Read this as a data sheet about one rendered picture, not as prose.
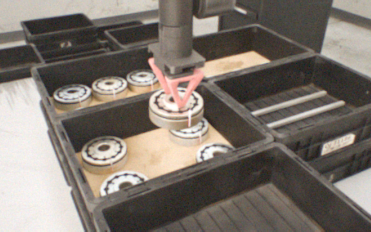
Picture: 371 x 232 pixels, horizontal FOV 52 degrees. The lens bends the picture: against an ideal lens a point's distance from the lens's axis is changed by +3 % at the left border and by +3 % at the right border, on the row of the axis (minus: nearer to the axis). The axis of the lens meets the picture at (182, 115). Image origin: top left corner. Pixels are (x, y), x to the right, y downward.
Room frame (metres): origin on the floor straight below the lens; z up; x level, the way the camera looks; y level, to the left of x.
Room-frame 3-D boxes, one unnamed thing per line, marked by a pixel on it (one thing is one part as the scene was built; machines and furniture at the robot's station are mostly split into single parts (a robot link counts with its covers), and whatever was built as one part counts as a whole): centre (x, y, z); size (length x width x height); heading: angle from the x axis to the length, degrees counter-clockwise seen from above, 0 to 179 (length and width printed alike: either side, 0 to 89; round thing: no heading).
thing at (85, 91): (0.95, 0.32, 0.86); 0.10 x 0.10 x 0.01
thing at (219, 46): (1.12, -0.17, 0.87); 0.40 x 0.30 x 0.11; 118
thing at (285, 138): (0.86, -0.31, 0.92); 0.40 x 0.30 x 0.02; 118
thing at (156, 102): (0.61, 0.01, 1.03); 0.10 x 0.10 x 0.01
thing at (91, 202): (0.67, 0.05, 0.92); 0.40 x 0.30 x 0.02; 118
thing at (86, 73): (0.94, 0.19, 0.87); 0.40 x 0.30 x 0.11; 118
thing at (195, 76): (0.60, 0.01, 1.08); 0.07 x 0.07 x 0.09; 27
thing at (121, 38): (2.15, 0.23, 0.37); 0.40 x 0.30 x 0.45; 119
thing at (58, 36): (2.30, 0.77, 0.37); 0.40 x 0.30 x 0.45; 119
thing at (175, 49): (0.61, 0.01, 1.16); 0.10 x 0.07 x 0.07; 27
